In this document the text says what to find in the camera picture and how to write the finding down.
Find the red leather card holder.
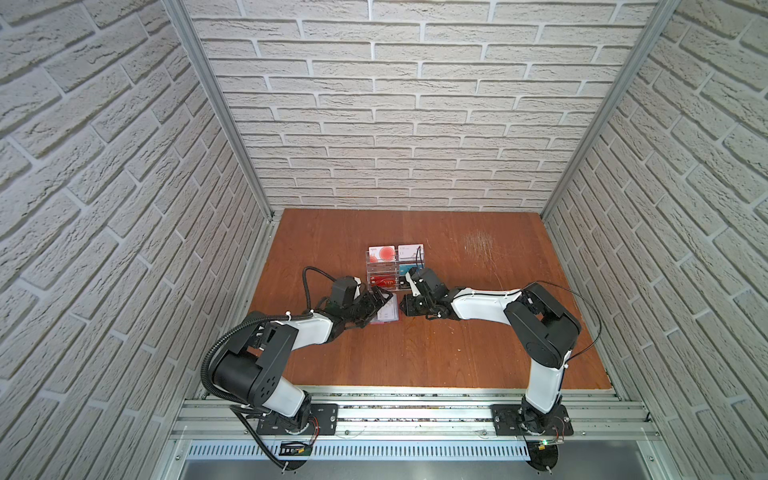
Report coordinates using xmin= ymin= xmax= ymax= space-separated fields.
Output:
xmin=371 ymin=295 xmax=399 ymax=325

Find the clear acrylic card organizer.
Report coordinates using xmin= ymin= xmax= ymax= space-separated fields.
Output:
xmin=365 ymin=249 xmax=424 ymax=291

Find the white blossom VIP card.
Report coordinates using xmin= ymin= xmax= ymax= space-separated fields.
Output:
xmin=397 ymin=244 xmax=424 ymax=263

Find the white pink circle card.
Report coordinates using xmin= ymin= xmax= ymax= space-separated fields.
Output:
xmin=367 ymin=245 xmax=397 ymax=264

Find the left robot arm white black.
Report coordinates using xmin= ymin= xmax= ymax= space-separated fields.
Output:
xmin=200 ymin=276 xmax=395 ymax=431

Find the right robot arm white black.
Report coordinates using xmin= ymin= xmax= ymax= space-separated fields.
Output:
xmin=401 ymin=268 xmax=581 ymax=420

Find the red card in organizer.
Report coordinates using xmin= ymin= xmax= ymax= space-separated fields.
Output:
xmin=369 ymin=274 xmax=397 ymax=289

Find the teal VIP card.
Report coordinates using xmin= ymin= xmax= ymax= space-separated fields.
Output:
xmin=398 ymin=264 xmax=418 ymax=276

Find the black corrugated cable left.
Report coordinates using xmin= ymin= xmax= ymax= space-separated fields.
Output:
xmin=199 ymin=266 xmax=343 ymax=472

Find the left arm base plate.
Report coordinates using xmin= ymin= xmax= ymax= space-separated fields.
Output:
xmin=256 ymin=403 xmax=339 ymax=436

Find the aluminium rail frame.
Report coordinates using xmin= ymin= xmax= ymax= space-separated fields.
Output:
xmin=151 ymin=385 xmax=681 ymax=479

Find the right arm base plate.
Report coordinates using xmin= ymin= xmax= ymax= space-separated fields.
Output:
xmin=490 ymin=404 xmax=574 ymax=438

